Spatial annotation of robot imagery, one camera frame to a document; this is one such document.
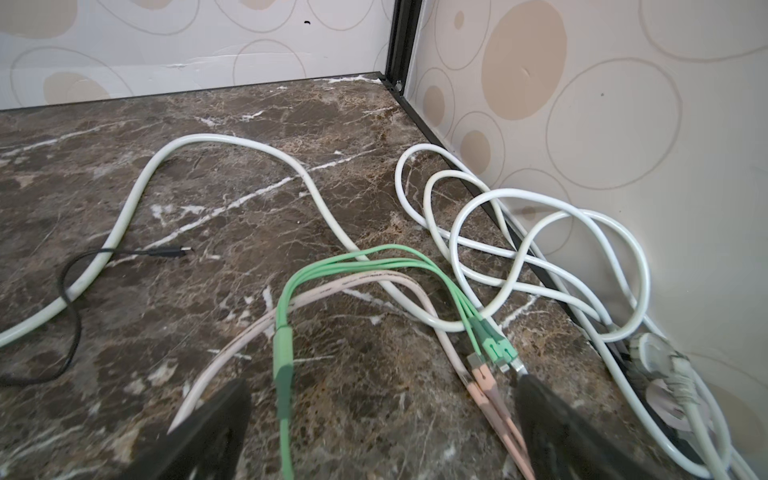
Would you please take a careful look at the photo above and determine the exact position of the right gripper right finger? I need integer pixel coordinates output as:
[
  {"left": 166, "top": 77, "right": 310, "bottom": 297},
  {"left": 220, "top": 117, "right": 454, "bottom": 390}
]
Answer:
[{"left": 516, "top": 374, "right": 657, "bottom": 480}]

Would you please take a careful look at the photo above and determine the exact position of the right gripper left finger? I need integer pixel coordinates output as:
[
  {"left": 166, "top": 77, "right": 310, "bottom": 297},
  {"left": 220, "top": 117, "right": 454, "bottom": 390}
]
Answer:
[{"left": 118, "top": 379, "right": 251, "bottom": 479}]

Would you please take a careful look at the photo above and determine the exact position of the pink cable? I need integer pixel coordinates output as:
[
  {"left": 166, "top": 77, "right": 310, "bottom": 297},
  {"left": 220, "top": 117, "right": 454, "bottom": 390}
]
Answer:
[{"left": 464, "top": 352, "right": 536, "bottom": 480}]

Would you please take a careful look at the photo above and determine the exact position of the white wall plug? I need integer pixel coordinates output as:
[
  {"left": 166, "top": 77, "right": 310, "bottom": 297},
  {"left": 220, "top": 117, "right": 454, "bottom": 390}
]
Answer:
[{"left": 630, "top": 333, "right": 699, "bottom": 432}]

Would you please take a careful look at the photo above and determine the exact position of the green cable bundle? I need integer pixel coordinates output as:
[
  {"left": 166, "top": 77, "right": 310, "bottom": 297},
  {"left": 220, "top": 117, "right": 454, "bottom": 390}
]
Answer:
[{"left": 272, "top": 243, "right": 529, "bottom": 480}]

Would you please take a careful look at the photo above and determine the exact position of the white power cord bundle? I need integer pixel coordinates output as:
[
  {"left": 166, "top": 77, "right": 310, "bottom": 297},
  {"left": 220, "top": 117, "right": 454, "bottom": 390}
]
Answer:
[{"left": 0, "top": 133, "right": 760, "bottom": 480}]

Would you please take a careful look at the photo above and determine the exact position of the black thin cable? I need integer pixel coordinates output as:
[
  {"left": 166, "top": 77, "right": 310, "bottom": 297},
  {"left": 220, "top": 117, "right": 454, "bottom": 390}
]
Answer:
[{"left": 0, "top": 245, "right": 194, "bottom": 387}]

